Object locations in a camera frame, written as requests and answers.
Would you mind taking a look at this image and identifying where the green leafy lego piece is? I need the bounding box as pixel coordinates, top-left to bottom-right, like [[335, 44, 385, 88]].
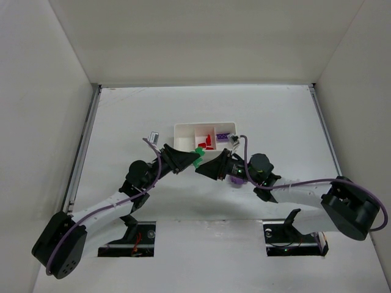
[[192, 147, 205, 169]]

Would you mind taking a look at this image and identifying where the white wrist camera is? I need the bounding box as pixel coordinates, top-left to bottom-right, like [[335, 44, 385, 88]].
[[228, 134, 240, 148], [148, 131, 159, 145]]

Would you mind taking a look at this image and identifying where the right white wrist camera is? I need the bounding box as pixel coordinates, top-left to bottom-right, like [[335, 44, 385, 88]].
[[228, 134, 240, 148]]

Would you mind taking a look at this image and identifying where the left aluminium table rail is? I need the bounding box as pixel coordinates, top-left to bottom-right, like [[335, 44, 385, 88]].
[[58, 83, 102, 213]]

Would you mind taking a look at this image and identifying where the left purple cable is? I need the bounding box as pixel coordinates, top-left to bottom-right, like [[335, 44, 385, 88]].
[[45, 137, 163, 276]]

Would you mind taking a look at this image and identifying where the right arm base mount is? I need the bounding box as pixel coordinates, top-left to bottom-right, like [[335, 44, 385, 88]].
[[263, 209, 329, 257]]

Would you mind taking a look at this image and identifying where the right aluminium table rail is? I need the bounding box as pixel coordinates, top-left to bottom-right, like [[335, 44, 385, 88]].
[[309, 84, 343, 176]]

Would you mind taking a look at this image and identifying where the white three-compartment container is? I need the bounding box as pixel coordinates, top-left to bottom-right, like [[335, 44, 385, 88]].
[[174, 122, 236, 159]]

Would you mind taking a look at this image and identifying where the red zigzag lego piece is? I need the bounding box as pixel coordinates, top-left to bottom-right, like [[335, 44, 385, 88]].
[[206, 134, 212, 146]]

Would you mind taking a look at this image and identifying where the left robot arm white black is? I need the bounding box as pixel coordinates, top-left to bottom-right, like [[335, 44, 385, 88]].
[[31, 144, 201, 280]]

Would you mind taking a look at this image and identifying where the purple printed lego brick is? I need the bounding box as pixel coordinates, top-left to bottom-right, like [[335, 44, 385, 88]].
[[216, 133, 229, 142]]

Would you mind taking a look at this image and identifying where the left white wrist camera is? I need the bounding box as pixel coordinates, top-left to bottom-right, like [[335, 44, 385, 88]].
[[148, 131, 159, 145]]

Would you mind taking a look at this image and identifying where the purple round flower lego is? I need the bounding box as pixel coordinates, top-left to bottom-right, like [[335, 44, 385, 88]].
[[230, 176, 247, 186]]

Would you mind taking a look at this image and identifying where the aluminium table rail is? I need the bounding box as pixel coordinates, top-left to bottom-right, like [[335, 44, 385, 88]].
[[309, 84, 343, 176], [58, 83, 102, 213]]

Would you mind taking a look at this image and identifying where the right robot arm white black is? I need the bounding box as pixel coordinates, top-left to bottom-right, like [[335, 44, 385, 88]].
[[196, 149, 381, 241]]

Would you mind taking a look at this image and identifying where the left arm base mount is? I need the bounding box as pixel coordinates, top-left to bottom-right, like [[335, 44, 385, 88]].
[[97, 215, 156, 258]]

